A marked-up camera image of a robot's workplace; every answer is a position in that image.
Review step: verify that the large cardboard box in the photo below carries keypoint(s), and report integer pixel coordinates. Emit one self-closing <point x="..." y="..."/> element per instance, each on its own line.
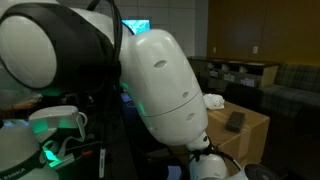
<point x="246" y="140"/>

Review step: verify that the dark rectangular block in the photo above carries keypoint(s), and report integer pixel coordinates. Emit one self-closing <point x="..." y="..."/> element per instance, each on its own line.
<point x="174" y="172"/>

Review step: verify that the large wall monitor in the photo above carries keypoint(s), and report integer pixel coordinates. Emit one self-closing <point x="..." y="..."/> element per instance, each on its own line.
<point x="138" y="26"/>

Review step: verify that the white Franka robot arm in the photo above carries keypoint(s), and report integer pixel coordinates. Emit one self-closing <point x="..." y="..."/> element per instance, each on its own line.
<point x="160" y="83"/>

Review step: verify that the green plaid sofa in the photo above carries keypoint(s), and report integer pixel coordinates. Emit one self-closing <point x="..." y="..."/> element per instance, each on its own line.
<point x="293" y="90"/>

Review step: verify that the white VR headset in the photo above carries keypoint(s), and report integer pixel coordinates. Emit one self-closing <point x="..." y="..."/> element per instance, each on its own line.
<point x="56" y="116"/>

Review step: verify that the white cloth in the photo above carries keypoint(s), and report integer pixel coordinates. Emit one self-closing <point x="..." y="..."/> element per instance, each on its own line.
<point x="213" y="101"/>

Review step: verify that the person in dark clothes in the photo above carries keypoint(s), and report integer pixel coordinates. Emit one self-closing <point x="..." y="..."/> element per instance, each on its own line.
<point x="20" y="105"/>

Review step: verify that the white wall outlet plate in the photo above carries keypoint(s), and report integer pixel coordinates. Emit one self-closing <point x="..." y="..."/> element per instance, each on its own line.
<point x="214" y="49"/>
<point x="255" y="49"/>

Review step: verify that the wooden shelf cabinet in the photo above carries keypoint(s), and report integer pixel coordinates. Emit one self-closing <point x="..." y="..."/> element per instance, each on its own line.
<point x="233" y="68"/>

